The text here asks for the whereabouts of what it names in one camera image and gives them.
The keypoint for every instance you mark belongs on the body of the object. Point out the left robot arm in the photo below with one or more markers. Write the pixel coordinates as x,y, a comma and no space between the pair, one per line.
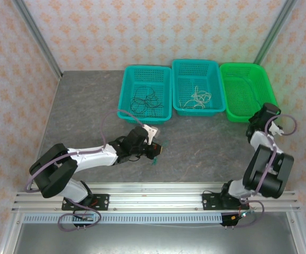
94,157

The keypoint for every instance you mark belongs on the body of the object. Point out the black mounting plate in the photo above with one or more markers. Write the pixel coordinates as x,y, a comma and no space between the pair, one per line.
209,201
101,201

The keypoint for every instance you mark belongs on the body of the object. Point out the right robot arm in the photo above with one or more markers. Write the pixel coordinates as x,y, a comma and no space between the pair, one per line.
258,139

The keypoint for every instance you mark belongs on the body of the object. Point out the green plastic basket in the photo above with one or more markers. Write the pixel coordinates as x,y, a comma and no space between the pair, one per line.
242,71

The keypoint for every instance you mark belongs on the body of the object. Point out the small electronics board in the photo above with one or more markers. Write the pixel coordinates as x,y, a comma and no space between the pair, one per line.
85,218
233,218

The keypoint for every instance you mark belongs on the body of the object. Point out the teal plastic basket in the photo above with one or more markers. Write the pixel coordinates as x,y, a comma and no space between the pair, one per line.
195,71
147,76

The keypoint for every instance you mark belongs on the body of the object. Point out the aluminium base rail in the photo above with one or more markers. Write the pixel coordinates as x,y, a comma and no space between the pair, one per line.
155,197

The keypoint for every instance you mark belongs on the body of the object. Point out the aluminium frame post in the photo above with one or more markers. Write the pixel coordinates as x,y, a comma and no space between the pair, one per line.
10,235
39,39
302,232
274,34

